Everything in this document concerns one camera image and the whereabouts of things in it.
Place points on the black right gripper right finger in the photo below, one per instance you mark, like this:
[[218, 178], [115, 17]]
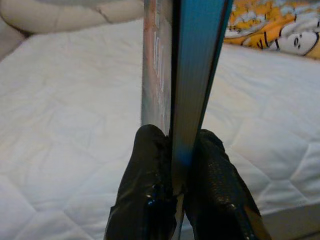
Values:
[[220, 192]]

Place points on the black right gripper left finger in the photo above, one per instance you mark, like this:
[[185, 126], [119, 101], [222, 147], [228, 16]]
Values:
[[142, 190]]

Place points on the blue-edged book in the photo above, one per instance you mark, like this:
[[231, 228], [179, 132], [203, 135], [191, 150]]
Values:
[[182, 82]]

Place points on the yellow cartoon print pillow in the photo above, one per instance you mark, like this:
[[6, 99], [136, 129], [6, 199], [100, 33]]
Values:
[[275, 25]]

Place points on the white quilted mattress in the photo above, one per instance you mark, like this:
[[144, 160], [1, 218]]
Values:
[[75, 125]]

